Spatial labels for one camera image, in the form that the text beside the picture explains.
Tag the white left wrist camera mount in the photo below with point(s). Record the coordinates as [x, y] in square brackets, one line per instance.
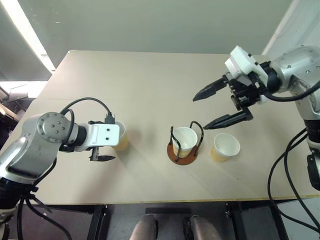
[102, 136]

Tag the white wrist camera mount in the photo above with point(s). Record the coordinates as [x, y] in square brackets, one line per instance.
[241, 61]
[102, 136]

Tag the brown cup holder rack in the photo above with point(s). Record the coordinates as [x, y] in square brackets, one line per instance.
[181, 160]

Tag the dark grey rounded shape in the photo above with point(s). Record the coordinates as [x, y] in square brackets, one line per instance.
[146, 227]
[200, 228]

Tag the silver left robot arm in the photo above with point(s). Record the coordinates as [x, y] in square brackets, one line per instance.
[37, 150]

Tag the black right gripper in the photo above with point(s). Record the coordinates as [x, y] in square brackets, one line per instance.
[243, 92]

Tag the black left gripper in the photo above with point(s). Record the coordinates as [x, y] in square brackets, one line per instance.
[94, 153]

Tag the black metal table leg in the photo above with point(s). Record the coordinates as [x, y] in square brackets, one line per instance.
[98, 221]
[236, 221]

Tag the black table crossbar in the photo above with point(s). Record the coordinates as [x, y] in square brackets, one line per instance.
[166, 210]

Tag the yellow white paper cup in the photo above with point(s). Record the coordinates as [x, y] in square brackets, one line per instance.
[185, 140]
[122, 141]
[225, 148]

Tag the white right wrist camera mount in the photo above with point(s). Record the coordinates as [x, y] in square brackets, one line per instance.
[241, 61]

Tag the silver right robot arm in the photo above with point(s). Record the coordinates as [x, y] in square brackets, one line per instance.
[295, 70]

